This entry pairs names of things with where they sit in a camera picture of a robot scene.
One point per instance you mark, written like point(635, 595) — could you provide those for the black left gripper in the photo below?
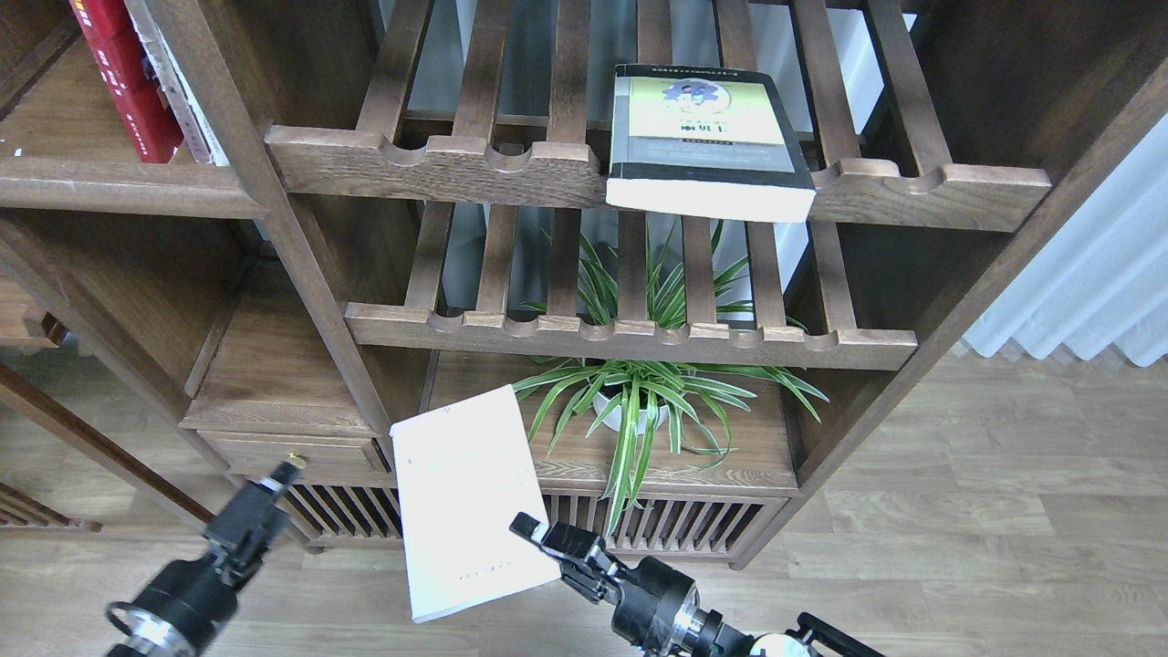
point(181, 611)

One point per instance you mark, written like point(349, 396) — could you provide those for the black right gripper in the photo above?
point(657, 606)

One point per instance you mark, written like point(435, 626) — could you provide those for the white lavender book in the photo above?
point(464, 472)

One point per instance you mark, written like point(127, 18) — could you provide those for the black and yellow book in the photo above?
point(705, 142)

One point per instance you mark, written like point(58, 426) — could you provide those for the red book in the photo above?
point(121, 59)

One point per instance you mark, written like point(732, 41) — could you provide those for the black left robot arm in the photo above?
point(182, 609)

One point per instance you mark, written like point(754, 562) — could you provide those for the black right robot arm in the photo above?
point(811, 637)

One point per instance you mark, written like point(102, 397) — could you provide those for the green spider plant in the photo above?
point(642, 395)

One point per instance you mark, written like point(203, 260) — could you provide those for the dark wooden bookshelf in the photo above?
point(408, 211)

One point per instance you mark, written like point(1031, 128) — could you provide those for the white upright book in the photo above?
point(200, 139)

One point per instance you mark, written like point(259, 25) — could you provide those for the white curtain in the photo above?
point(1101, 281)

